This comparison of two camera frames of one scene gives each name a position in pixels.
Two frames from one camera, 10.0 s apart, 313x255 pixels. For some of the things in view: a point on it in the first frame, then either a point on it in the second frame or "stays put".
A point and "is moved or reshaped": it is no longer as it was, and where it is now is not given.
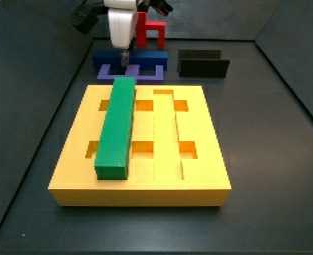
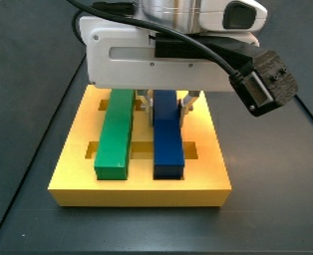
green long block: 114,142 stays put
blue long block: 146,59 is moved or reshaped
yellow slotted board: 175,165 stays put
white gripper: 121,20 -> 122,62
